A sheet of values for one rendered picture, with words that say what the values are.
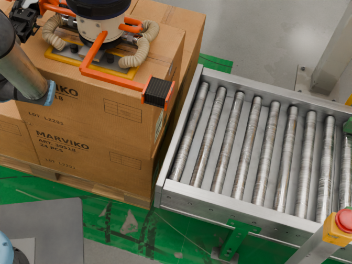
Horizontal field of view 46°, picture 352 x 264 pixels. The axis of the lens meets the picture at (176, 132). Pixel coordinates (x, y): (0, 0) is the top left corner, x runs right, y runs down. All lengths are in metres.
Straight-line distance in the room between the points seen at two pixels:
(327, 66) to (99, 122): 1.60
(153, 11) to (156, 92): 1.18
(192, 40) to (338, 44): 0.89
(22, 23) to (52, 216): 0.65
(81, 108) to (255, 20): 2.00
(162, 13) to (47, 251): 1.48
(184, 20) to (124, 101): 0.98
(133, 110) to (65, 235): 0.49
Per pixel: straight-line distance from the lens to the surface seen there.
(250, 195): 1.83
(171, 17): 2.39
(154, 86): 1.29
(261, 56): 3.07
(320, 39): 3.38
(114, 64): 1.53
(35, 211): 1.49
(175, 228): 2.24
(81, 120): 1.72
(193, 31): 2.32
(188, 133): 1.86
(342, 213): 1.27
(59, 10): 1.59
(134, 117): 1.56
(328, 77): 2.85
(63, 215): 1.46
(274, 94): 2.05
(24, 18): 1.53
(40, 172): 2.34
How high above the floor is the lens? 2.08
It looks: 55 degrees down
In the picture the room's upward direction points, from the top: 9 degrees clockwise
